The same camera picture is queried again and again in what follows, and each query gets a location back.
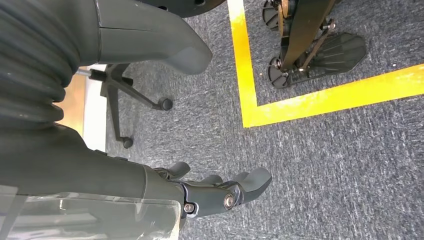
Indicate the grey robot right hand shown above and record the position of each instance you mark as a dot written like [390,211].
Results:
[82,172]

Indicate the black office chair base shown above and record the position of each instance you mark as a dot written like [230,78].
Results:
[112,92]

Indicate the yellow floor tape corner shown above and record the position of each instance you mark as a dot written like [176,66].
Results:
[246,82]

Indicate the white desk panel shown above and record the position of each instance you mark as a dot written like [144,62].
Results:
[94,116]

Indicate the black wheeled stand foot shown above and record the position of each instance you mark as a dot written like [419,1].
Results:
[334,53]

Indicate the ribbed grey right arm sleeve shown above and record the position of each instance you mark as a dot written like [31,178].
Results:
[33,66]

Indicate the clear plastic cover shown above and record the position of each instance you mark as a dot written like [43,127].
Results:
[99,218]

